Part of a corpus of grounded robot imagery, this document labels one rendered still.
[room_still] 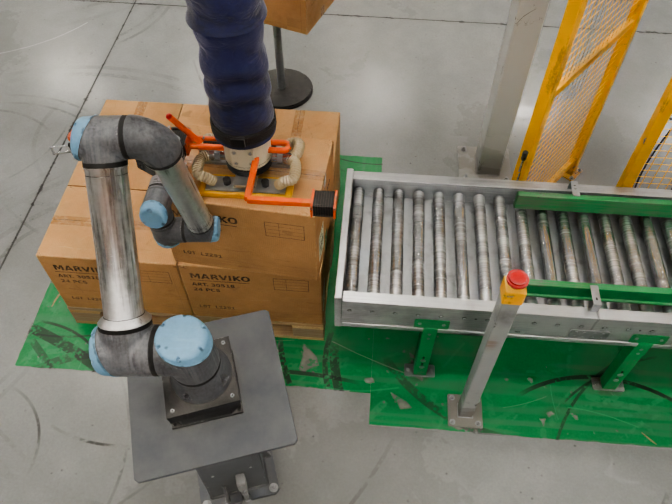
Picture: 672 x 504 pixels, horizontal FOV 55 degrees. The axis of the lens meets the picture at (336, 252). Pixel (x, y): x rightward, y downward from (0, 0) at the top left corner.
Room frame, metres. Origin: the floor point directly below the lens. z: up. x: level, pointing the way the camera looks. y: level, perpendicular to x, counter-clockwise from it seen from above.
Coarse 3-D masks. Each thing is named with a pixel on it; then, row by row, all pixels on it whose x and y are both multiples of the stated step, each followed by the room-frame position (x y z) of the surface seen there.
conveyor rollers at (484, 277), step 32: (384, 192) 1.96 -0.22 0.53; (416, 192) 1.94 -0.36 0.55; (352, 224) 1.75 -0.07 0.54; (416, 224) 1.75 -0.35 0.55; (480, 224) 1.75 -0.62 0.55; (544, 224) 1.75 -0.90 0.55; (608, 224) 1.75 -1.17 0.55; (640, 224) 1.77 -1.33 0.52; (352, 256) 1.58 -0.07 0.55; (416, 256) 1.58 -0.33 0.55; (480, 256) 1.58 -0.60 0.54; (544, 256) 1.58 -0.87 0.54; (608, 256) 1.59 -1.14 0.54; (352, 288) 1.42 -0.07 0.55; (416, 288) 1.42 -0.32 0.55; (480, 288) 1.43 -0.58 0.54
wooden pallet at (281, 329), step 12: (72, 312) 1.58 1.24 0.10; (84, 312) 1.58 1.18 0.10; (96, 312) 1.57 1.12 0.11; (324, 312) 1.56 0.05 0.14; (276, 324) 1.56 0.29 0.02; (288, 324) 1.50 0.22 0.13; (300, 324) 1.49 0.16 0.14; (312, 324) 1.49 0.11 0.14; (324, 324) 1.54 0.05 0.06; (276, 336) 1.50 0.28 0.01; (288, 336) 1.50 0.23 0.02; (300, 336) 1.50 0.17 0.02; (312, 336) 1.49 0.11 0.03
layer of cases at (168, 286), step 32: (288, 128) 2.36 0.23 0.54; (320, 128) 2.36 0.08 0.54; (128, 160) 2.14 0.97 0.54; (64, 192) 1.94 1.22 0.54; (64, 224) 1.75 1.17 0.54; (64, 256) 1.58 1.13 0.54; (160, 256) 1.58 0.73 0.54; (64, 288) 1.58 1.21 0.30; (96, 288) 1.57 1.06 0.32; (160, 288) 1.55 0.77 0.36; (192, 288) 1.53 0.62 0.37; (224, 288) 1.52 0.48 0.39; (256, 288) 1.51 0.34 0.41; (288, 288) 1.50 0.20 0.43; (320, 288) 1.49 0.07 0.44; (288, 320) 1.50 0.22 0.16; (320, 320) 1.49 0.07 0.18
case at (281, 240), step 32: (192, 128) 1.92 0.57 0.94; (192, 160) 1.74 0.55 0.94; (320, 160) 1.74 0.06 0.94; (224, 224) 1.51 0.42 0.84; (256, 224) 1.49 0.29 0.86; (288, 224) 1.47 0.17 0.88; (320, 224) 1.55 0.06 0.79; (192, 256) 1.54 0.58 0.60; (224, 256) 1.52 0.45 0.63; (256, 256) 1.50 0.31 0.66; (288, 256) 1.48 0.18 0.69; (320, 256) 1.53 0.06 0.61
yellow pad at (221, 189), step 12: (228, 180) 1.59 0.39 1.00; (264, 180) 1.58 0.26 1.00; (204, 192) 1.56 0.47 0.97; (216, 192) 1.56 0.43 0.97; (228, 192) 1.55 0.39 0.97; (240, 192) 1.55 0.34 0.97; (252, 192) 1.55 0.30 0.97; (264, 192) 1.55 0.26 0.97; (276, 192) 1.55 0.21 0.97; (288, 192) 1.55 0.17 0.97
